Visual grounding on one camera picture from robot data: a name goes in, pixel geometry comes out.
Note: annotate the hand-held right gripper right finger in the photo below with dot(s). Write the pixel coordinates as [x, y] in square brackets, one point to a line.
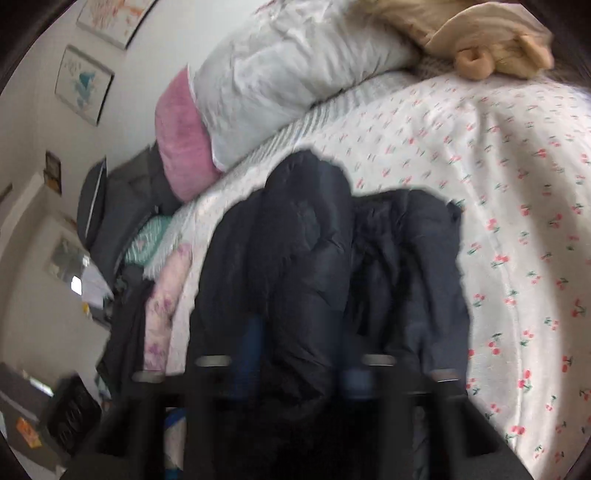
[355, 384]

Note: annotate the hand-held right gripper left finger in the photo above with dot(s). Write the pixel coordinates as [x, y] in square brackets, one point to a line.
[247, 360]

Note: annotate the black puffer jacket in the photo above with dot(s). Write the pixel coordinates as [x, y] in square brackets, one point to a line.
[300, 240]

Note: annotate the pink floral cloth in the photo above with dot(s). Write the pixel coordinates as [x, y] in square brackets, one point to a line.
[168, 295]

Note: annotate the black hanging cloth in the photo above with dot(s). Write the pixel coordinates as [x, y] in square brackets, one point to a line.
[127, 332]

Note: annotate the teal patterned cloth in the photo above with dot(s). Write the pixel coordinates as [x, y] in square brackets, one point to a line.
[152, 236]

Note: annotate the black box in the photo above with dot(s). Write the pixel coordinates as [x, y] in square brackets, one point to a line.
[74, 415]

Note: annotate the dark grey cloth pile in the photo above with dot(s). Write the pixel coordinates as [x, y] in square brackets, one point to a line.
[129, 198]

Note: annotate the shiny silver sheet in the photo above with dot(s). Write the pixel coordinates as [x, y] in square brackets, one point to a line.
[67, 258]

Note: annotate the pink plush pillow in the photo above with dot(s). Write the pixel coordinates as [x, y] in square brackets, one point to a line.
[184, 138]

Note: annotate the grey cabinet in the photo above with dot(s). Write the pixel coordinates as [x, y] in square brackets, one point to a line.
[23, 415]

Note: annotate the cherry print bedsheet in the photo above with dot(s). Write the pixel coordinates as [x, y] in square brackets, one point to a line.
[508, 207]

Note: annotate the grey checkered blanket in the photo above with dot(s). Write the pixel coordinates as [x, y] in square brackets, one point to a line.
[323, 115]

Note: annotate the white pillow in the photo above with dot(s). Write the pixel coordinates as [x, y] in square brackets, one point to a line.
[286, 69]

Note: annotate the tan fleece blanket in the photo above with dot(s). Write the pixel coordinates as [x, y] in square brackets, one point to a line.
[485, 32]

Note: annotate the small dark wall picture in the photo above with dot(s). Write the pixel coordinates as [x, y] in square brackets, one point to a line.
[52, 171]

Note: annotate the framed blue wall picture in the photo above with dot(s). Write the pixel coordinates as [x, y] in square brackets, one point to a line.
[84, 85]

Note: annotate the framed orange wall picture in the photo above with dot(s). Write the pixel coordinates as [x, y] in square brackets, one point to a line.
[115, 18]

